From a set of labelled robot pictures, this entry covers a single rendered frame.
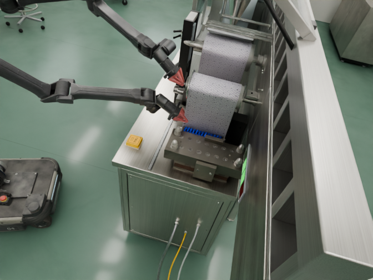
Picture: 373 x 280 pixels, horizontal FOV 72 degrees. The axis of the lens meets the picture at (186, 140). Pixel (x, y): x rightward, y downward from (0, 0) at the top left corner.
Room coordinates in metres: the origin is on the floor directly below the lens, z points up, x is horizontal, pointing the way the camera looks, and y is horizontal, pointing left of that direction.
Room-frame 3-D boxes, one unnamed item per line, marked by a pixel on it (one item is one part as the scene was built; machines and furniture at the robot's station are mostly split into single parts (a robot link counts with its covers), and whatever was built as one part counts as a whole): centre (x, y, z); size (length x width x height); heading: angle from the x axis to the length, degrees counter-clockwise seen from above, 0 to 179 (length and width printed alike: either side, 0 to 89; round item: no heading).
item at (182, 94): (1.11, 0.07, 1.05); 0.06 x 0.05 x 0.31; 84
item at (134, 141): (0.94, 0.28, 0.91); 0.07 x 0.07 x 0.02; 84
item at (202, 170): (0.78, -0.12, 0.96); 0.10 x 0.03 x 0.11; 84
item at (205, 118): (1.00, -0.08, 1.11); 0.23 x 0.01 x 0.18; 84
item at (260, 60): (1.29, -0.29, 1.33); 0.07 x 0.07 x 0.07; 84
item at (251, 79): (2.10, -0.43, 1.02); 2.24 x 0.04 x 0.24; 174
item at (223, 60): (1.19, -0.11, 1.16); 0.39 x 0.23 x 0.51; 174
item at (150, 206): (2.00, -0.12, 0.43); 2.52 x 0.64 x 0.86; 174
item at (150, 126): (2.00, -0.11, 0.88); 2.52 x 0.66 x 0.04; 174
